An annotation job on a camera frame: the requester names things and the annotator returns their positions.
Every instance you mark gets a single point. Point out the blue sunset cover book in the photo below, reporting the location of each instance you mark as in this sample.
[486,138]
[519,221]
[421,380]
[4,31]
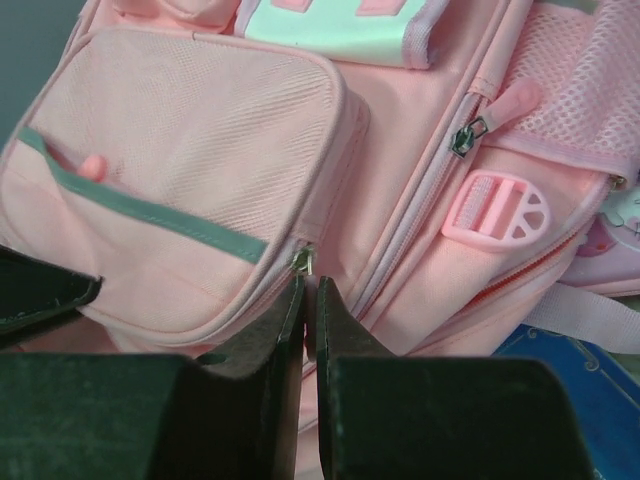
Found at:
[604,396]

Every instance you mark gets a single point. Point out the pink cat pencil case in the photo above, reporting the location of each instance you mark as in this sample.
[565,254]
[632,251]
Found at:
[607,263]

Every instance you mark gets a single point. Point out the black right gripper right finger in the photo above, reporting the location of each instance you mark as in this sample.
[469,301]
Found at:
[354,408]

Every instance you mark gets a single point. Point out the pink student backpack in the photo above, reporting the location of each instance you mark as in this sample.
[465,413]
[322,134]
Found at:
[441,161]

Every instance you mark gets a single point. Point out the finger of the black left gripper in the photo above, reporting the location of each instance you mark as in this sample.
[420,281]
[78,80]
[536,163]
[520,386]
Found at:
[37,296]

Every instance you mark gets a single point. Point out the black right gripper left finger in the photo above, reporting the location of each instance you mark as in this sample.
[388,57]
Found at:
[233,412]

